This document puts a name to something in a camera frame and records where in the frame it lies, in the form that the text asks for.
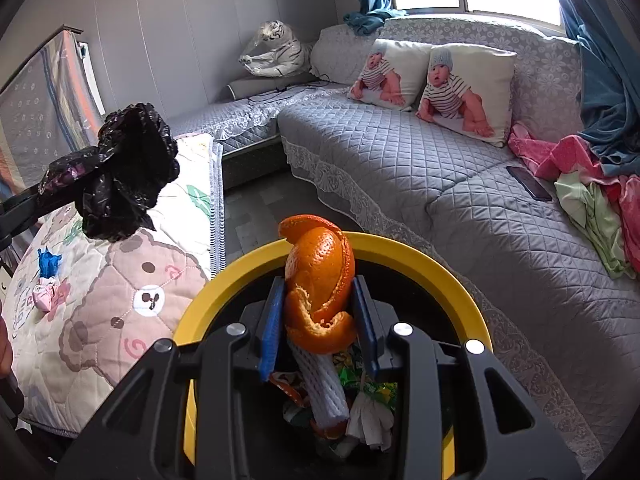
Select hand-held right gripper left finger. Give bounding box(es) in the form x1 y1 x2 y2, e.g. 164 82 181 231
55 275 286 480

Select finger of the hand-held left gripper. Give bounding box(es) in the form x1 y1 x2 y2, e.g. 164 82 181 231
0 187 51 251

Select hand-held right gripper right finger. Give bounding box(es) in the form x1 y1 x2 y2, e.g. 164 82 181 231
350 275 583 480

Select orange snack packet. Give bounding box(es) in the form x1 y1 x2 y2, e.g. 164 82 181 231
270 370 313 428

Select yellow trash bin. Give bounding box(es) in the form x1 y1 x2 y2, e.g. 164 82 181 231
172 232 493 480

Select white foam net sleeve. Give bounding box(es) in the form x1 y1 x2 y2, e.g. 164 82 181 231
290 340 351 423

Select large orange peel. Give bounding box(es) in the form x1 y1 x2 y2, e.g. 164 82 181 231
278 214 357 351

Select white tissue paper bundle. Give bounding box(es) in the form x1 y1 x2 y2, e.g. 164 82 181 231
345 390 398 451

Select black plastic bag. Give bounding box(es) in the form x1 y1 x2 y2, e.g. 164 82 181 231
39 102 181 243

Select blue crumpled paper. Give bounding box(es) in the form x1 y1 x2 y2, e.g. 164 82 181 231
37 247 63 281

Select pink crumpled paper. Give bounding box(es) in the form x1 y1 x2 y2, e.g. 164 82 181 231
32 282 68 318

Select striped wrapped mattress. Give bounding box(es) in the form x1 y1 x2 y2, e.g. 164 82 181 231
0 25 106 196

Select cartoon printed quilt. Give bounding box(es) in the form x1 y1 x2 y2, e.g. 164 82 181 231
0 132 226 438

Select grey quilted sofa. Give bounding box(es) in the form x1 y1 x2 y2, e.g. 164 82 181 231
165 12 640 476

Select black phone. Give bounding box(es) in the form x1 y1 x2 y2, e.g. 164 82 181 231
506 165 555 203

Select light green cloth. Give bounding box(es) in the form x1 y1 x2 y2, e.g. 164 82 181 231
554 172 638 281

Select baby print pillow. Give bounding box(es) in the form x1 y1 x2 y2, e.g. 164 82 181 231
349 37 436 111
416 42 517 148

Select pile of coloured clothes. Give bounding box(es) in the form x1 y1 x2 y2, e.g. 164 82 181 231
507 122 640 261

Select tiger plush toy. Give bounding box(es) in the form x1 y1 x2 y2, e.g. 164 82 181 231
239 20 313 78

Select grey quilted cushion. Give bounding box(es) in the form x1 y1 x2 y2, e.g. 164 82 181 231
310 24 388 86

